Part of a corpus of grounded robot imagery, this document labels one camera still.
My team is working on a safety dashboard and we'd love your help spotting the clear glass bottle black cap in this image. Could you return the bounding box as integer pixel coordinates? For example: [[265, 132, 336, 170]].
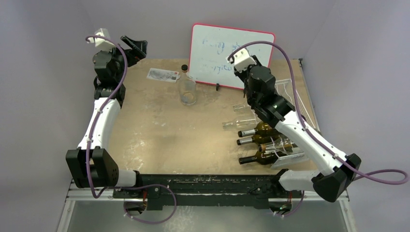
[[177, 64, 197, 106]]

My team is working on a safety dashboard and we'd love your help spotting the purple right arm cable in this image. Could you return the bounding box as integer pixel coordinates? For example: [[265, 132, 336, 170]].
[[230, 41, 410, 186]]

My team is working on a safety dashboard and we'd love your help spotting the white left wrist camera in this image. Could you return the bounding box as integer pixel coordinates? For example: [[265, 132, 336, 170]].
[[86, 28, 115, 51]]

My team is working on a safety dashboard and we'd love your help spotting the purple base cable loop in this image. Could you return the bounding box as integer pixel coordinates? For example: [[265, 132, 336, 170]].
[[123, 184, 178, 225]]

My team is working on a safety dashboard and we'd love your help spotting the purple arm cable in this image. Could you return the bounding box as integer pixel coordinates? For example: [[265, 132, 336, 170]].
[[85, 35, 129, 200], [230, 41, 410, 186]]

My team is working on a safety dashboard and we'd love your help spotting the dark green bottle black cap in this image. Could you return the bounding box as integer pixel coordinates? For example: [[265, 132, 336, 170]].
[[238, 151, 287, 165]]

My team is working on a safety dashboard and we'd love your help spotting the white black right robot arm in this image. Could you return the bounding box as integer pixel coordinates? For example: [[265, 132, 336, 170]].
[[228, 54, 362, 202]]

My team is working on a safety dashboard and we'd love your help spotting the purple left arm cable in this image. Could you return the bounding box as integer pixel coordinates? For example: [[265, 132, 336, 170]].
[[85, 35, 129, 200]]

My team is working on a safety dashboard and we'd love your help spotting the white wire wine rack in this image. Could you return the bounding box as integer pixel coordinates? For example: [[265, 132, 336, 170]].
[[234, 79, 319, 169]]

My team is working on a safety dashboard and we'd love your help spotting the white ruler set package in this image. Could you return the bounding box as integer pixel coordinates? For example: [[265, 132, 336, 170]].
[[146, 68, 180, 83]]

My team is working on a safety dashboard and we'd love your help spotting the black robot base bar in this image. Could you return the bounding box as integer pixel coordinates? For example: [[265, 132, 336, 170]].
[[113, 174, 302, 210]]

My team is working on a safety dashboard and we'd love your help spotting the clear empty bottle on rack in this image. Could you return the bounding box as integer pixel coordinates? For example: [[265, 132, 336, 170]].
[[222, 118, 260, 131]]

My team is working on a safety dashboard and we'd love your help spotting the pink framed whiteboard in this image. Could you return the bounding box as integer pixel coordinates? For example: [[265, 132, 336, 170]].
[[189, 23, 276, 89]]

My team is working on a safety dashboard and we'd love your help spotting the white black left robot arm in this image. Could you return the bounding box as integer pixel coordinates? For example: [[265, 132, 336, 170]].
[[66, 34, 148, 198]]

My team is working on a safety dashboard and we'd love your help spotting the olive bottle silver cap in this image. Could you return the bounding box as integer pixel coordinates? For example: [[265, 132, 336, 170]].
[[237, 122, 280, 138], [236, 135, 281, 145]]

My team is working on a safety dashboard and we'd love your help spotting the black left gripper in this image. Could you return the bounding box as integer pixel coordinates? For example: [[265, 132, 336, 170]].
[[102, 37, 146, 83]]

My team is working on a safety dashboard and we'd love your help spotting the olive bottle silver cap lower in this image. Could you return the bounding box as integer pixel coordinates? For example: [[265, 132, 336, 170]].
[[236, 135, 281, 145]]

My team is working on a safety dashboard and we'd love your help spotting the olive bottle silver cap upper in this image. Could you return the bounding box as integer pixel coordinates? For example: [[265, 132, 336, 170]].
[[237, 122, 280, 138]]

